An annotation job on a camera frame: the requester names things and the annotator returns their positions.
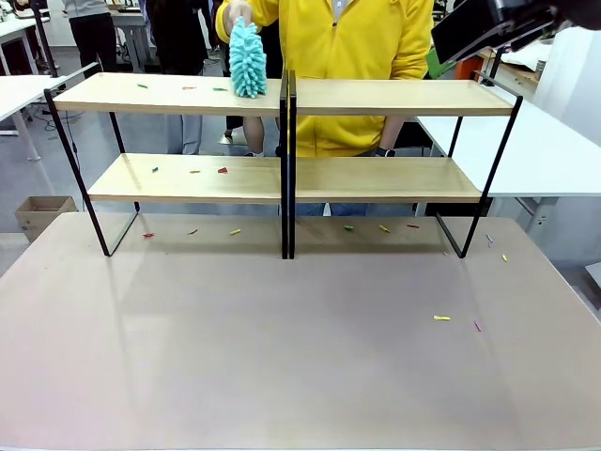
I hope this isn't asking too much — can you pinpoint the wooden shelf unit black frame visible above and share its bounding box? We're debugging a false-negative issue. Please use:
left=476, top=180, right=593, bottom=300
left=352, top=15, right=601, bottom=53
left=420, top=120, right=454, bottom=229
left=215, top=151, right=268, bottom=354
left=287, top=70, right=525, bottom=260
left=43, top=70, right=289, bottom=260

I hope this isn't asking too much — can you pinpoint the black clamp post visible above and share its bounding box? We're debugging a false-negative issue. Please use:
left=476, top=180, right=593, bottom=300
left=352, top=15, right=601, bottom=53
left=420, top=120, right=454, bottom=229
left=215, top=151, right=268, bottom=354
left=482, top=46, right=507, bottom=89

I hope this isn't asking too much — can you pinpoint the person in yellow hoodie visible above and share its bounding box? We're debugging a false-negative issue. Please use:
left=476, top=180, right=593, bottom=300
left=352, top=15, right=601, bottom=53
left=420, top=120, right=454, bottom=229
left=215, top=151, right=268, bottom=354
left=234, top=0, right=436, bottom=218

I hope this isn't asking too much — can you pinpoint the cardboard box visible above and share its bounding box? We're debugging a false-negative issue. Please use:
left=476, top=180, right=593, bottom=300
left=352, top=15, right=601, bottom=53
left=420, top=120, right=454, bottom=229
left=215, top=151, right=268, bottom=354
left=14, top=195, right=79, bottom=243

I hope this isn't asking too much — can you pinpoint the bystander in black clothes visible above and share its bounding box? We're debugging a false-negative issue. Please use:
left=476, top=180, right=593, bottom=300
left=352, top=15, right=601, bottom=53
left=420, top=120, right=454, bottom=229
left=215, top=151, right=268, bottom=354
left=146, top=0, right=210, bottom=156

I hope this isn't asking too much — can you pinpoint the teal chenille duster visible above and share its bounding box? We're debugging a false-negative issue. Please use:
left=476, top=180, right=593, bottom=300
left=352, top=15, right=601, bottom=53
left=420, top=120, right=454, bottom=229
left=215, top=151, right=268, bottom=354
left=228, top=15, right=270, bottom=100

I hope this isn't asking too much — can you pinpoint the bystander with bare legs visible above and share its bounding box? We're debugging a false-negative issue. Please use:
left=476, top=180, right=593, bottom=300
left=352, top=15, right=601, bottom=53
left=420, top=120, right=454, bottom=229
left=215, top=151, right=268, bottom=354
left=216, top=115, right=265, bottom=159

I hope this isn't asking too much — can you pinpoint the person's left forearm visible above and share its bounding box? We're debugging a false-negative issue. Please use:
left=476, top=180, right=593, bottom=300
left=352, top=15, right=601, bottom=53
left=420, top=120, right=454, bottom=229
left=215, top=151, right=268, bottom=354
left=380, top=116, right=407, bottom=151

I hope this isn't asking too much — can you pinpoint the black stand pole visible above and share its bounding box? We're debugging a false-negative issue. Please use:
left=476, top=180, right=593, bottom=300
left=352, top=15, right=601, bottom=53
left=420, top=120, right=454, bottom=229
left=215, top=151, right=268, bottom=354
left=28, top=0, right=61, bottom=79

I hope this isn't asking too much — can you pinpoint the green box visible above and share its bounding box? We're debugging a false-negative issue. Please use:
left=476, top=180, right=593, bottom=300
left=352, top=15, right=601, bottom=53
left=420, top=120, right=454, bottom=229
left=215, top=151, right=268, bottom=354
left=425, top=46, right=455, bottom=80

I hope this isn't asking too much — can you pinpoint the person's right hand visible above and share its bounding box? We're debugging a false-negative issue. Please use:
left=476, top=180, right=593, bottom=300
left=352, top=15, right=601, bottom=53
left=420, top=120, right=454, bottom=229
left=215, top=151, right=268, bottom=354
left=223, top=0, right=258, bottom=30

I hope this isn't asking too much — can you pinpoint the white table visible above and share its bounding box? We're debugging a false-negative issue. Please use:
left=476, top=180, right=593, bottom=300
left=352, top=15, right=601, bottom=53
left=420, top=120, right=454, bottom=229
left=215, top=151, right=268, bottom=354
left=0, top=73, right=68, bottom=163
left=415, top=70, right=601, bottom=232

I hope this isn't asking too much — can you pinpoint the bystander in grey top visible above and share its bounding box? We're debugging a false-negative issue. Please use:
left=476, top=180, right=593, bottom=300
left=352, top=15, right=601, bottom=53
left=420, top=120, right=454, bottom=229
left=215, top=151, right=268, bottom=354
left=62, top=0, right=119, bottom=79

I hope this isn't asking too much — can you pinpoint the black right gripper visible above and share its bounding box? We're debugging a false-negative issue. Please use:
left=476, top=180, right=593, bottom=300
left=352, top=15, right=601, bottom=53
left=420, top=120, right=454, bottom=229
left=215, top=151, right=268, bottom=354
left=430, top=0, right=564, bottom=66

